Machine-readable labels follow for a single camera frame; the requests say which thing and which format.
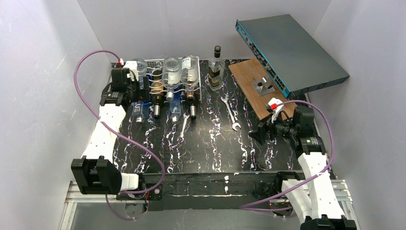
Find large clear round bottle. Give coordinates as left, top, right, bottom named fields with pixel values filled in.
left=132, top=58, right=147, bottom=84

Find clear bottle white cap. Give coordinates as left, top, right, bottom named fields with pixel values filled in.
left=162, top=57, right=181, bottom=102

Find square bottle dark label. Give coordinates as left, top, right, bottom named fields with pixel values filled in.
left=208, top=46, right=226, bottom=91

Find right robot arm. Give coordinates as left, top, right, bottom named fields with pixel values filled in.
left=253, top=103, right=357, bottom=230

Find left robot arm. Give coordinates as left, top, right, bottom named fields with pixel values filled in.
left=71, top=67, right=139, bottom=195

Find blue square bottle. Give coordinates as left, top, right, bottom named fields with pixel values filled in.
left=130, top=71, right=154, bottom=124

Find dark wine bottle silver cap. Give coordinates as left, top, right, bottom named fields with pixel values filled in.
left=150, top=70, right=164, bottom=119

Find clear blue-tinted bottle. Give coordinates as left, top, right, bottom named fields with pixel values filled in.
left=169, top=92, right=181, bottom=123

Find dark wine bottle right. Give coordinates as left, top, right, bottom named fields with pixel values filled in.
left=186, top=95, right=196, bottom=120

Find clear bottle copper neck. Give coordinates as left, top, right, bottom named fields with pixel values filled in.
left=181, top=55, right=200, bottom=97

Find silver wrench right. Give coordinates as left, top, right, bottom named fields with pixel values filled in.
left=220, top=95, right=241, bottom=131

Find silver wrench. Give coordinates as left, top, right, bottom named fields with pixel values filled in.
left=177, top=113, right=190, bottom=142
left=220, top=95, right=241, bottom=131

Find silver wrench left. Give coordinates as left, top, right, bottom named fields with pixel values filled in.
left=177, top=113, right=190, bottom=142

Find wooden board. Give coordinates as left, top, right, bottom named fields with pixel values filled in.
left=228, top=59, right=288, bottom=120

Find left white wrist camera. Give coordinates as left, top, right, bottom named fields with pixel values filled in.
left=118, top=58, right=141, bottom=81

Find white wire wine rack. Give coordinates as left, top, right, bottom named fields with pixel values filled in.
left=123, top=55, right=201, bottom=110

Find metal bracket on board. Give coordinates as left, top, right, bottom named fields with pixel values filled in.
left=251, top=77, right=275, bottom=96

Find teal network switch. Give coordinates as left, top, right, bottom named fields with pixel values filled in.
left=235, top=14, right=350, bottom=99

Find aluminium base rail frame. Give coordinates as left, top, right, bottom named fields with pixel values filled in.
left=60, top=179, right=361, bottom=230

